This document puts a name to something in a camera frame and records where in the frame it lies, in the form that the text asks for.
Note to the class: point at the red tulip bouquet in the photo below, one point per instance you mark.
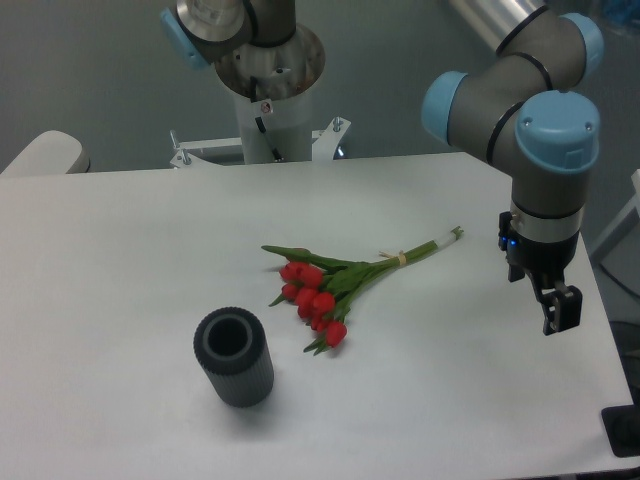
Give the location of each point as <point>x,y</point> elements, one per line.
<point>323,289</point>

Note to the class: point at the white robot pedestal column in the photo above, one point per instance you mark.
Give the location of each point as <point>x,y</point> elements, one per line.
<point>272,93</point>

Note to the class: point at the white chair armrest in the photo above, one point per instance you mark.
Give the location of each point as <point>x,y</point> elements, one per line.
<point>51,153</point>

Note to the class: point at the dark grey ribbed vase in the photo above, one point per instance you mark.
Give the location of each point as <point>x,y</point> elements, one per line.
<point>230,346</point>

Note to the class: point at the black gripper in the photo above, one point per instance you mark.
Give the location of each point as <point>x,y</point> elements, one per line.
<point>544,263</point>

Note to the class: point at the black box at table edge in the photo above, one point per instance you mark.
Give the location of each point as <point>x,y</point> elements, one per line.
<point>622,428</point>

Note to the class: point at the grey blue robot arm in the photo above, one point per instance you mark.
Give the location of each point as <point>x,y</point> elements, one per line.
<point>522,116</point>

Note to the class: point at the white furniture frame right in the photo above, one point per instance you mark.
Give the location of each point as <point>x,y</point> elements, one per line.
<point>620,226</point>

